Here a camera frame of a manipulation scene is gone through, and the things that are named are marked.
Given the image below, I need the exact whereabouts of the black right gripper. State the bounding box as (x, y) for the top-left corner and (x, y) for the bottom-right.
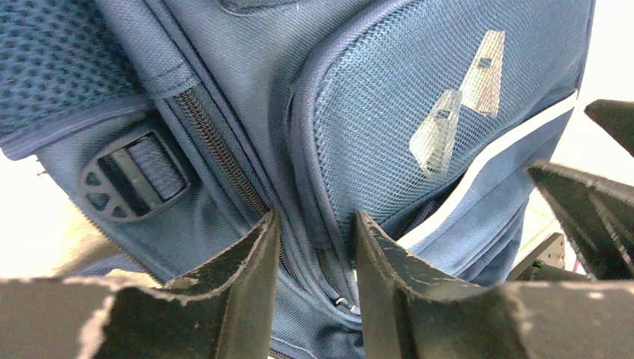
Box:
(506, 161), (633, 282)

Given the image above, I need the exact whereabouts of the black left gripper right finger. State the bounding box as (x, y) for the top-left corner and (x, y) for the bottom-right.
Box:
(356, 212), (633, 358)

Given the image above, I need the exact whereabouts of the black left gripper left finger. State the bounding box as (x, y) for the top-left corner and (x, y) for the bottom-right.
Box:
(1, 212), (280, 358)

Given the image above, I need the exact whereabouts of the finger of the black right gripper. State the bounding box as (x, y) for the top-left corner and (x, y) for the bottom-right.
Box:
(584, 99), (633, 156)

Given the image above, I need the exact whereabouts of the navy blue student backpack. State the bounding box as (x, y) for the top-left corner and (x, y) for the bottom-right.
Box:
(1, 1), (595, 358)

